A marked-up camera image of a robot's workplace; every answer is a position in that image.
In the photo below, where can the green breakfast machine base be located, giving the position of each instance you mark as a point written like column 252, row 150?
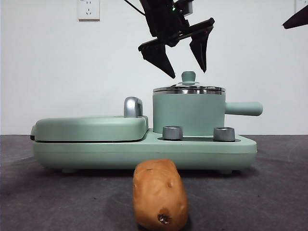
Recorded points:
column 96, row 154

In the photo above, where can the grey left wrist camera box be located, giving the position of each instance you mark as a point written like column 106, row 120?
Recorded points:
column 187, row 7

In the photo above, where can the brown potato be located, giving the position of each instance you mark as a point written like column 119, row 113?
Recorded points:
column 160, row 192

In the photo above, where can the silver control knob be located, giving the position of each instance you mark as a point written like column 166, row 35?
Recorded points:
column 224, row 134
column 172, row 133

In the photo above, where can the white wall socket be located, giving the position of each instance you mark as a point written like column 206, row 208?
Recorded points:
column 300, row 4
column 89, row 10

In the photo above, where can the glass pot lid green knob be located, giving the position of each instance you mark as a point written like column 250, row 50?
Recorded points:
column 188, row 77

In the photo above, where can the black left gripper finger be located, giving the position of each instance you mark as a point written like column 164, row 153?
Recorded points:
column 201, row 50
column 158, row 59

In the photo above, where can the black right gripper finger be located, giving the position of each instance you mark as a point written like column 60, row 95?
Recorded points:
column 298, row 20

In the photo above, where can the green griddle cover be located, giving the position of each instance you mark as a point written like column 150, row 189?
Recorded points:
column 89, row 128

